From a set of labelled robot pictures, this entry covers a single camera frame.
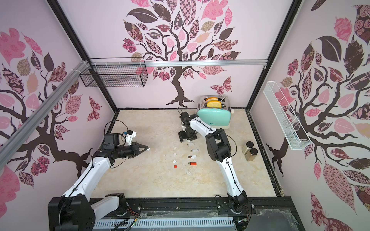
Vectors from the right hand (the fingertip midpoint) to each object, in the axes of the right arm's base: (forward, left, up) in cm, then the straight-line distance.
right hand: (186, 141), depth 99 cm
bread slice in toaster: (+19, -19, +19) cm, 33 cm away
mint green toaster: (+15, -21, +15) cm, 30 cm away
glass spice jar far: (-10, -39, +7) cm, 40 cm away
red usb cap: (-18, +7, -1) cm, 20 cm away
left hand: (-15, +22, +14) cm, 30 cm away
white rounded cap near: (-15, +7, 0) cm, 17 cm away
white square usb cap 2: (-11, +8, 0) cm, 13 cm away
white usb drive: (-7, -6, -1) cm, 9 cm away
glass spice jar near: (-15, -40, +5) cm, 43 cm away
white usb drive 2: (-2, -3, 0) cm, 4 cm away
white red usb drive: (-12, -4, -1) cm, 12 cm away
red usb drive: (-16, -4, -1) cm, 17 cm away
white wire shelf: (-6, -52, +31) cm, 61 cm away
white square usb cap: (-5, +8, -1) cm, 9 cm away
